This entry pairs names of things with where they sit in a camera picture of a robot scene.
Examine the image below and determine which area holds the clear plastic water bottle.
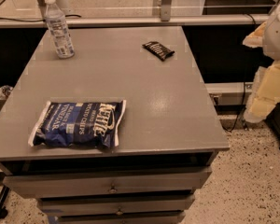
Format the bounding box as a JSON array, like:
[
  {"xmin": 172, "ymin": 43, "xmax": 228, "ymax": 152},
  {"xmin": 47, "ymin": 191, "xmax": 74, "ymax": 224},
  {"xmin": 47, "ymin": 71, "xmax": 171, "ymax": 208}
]
[{"xmin": 45, "ymin": 0, "xmax": 75, "ymax": 59}]

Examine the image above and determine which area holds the grey lower rail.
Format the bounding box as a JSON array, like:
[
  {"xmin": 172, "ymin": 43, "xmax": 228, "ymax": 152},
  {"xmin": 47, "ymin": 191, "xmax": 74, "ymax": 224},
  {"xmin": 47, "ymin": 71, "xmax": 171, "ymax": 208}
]
[{"xmin": 206, "ymin": 82, "xmax": 252, "ymax": 105}]

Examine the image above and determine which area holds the grey drawer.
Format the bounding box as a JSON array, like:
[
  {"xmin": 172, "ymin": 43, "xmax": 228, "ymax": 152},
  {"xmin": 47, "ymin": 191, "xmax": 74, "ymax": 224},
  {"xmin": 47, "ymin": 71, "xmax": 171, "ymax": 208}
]
[
  {"xmin": 58, "ymin": 211, "xmax": 185, "ymax": 224},
  {"xmin": 38, "ymin": 193, "xmax": 194, "ymax": 217},
  {"xmin": 4, "ymin": 167, "xmax": 212, "ymax": 199}
]

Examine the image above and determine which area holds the black rxbar chocolate bar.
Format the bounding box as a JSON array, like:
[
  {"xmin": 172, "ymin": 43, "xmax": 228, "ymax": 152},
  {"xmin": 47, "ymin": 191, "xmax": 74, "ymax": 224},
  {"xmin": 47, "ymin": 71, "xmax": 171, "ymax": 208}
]
[{"xmin": 142, "ymin": 41, "xmax": 175, "ymax": 62}]

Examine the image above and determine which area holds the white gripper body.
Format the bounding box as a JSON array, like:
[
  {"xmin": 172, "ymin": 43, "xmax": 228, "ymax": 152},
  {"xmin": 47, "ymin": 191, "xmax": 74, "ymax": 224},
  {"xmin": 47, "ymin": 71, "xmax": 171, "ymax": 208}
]
[{"xmin": 262, "ymin": 4, "xmax": 280, "ymax": 61}]

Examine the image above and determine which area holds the grey metal rail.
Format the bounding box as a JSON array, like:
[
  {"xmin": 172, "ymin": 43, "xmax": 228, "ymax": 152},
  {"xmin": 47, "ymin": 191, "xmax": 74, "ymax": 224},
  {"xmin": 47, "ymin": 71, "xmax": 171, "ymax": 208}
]
[{"xmin": 0, "ymin": 14, "xmax": 269, "ymax": 28}]

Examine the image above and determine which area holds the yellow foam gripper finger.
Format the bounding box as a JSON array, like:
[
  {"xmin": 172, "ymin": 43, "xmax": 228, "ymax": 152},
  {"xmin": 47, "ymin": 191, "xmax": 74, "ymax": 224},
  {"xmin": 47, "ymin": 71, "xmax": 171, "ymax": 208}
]
[
  {"xmin": 243, "ymin": 21, "xmax": 267, "ymax": 48},
  {"xmin": 244, "ymin": 61, "xmax": 280, "ymax": 123}
]

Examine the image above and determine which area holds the metal post bracket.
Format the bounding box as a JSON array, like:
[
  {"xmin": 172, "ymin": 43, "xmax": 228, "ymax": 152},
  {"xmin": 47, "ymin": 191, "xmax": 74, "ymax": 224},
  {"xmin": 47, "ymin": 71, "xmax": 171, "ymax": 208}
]
[{"xmin": 161, "ymin": 0, "xmax": 172, "ymax": 21}]

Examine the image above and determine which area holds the black cable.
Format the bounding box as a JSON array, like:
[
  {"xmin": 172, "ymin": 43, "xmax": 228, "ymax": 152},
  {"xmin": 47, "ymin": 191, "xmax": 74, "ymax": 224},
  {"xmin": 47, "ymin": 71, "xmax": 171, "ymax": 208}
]
[{"xmin": 222, "ymin": 13, "xmax": 257, "ymax": 133}]

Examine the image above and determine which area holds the grey top drawer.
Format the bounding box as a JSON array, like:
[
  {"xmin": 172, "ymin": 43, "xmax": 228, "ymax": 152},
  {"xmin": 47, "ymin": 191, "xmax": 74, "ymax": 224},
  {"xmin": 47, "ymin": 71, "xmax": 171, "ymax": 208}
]
[{"xmin": 4, "ymin": 167, "xmax": 212, "ymax": 199}]

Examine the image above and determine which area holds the grey bottom drawer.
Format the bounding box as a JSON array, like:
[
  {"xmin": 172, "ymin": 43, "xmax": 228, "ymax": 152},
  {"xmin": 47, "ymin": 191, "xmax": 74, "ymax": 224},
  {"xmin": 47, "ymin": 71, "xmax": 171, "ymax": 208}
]
[{"xmin": 58, "ymin": 211, "xmax": 185, "ymax": 224}]

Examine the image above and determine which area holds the grey middle drawer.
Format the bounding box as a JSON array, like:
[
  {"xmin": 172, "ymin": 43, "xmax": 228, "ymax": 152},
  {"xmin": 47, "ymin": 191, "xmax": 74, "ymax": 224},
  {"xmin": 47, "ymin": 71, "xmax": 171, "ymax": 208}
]
[{"xmin": 38, "ymin": 193, "xmax": 194, "ymax": 217}]

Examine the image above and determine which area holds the blue kettle chips bag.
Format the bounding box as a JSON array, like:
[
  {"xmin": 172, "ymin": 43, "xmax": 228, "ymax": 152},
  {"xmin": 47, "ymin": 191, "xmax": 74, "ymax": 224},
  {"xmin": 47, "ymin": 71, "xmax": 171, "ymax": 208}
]
[{"xmin": 28, "ymin": 100, "xmax": 126, "ymax": 147}]

